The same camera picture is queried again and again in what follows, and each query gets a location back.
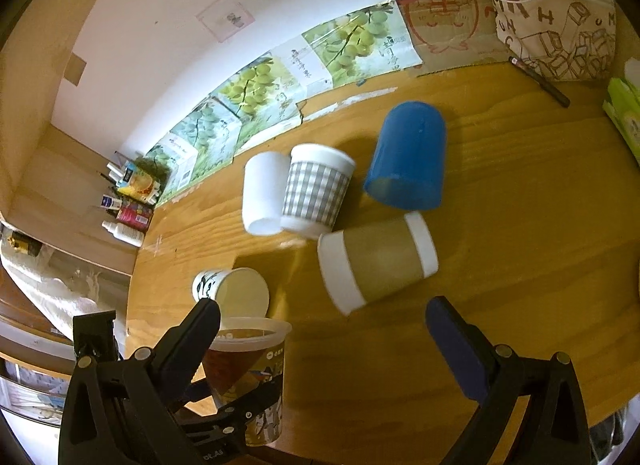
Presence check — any brown sleeve paper cup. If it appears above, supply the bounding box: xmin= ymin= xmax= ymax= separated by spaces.
xmin=317 ymin=212 xmax=439 ymax=315

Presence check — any plain white paper cup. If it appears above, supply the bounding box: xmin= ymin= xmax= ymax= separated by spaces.
xmin=241 ymin=151 xmax=291 ymax=237

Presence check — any green grape printed box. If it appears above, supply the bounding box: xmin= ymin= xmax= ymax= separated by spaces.
xmin=143 ymin=2 xmax=421 ymax=204

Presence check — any white spray bottle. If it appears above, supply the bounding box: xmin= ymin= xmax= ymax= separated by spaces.
xmin=102 ymin=222 xmax=144 ymax=248

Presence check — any green tissue pack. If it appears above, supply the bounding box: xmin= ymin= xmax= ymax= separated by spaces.
xmin=602 ymin=58 xmax=640 ymax=164

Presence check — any blue plastic cup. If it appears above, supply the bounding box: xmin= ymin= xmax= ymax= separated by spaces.
xmin=363 ymin=101 xmax=447 ymax=211

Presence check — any grey checkered paper cup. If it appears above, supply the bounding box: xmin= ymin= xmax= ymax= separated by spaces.
xmin=281 ymin=144 xmax=356 ymax=239

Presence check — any brown cardboard with drawing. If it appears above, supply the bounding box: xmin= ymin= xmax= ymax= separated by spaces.
xmin=397 ymin=0 xmax=510 ymax=77

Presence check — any dark pen on desk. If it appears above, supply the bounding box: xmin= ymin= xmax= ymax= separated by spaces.
xmin=509 ymin=56 xmax=570 ymax=108

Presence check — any red printed plastic cup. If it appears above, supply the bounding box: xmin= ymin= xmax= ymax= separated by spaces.
xmin=200 ymin=315 xmax=293 ymax=448

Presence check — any white panda paper cup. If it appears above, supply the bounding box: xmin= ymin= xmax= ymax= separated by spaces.
xmin=191 ymin=268 xmax=270 ymax=319

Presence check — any wooden bookshelf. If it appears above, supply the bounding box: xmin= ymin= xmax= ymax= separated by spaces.
xmin=1 ymin=0 xmax=137 ymax=275

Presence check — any pink tube container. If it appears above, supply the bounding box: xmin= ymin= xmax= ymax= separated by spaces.
xmin=101 ymin=194 xmax=153 ymax=232

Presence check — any beige printed fabric bag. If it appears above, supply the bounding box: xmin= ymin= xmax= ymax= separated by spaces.
xmin=492 ymin=0 xmax=616 ymax=82

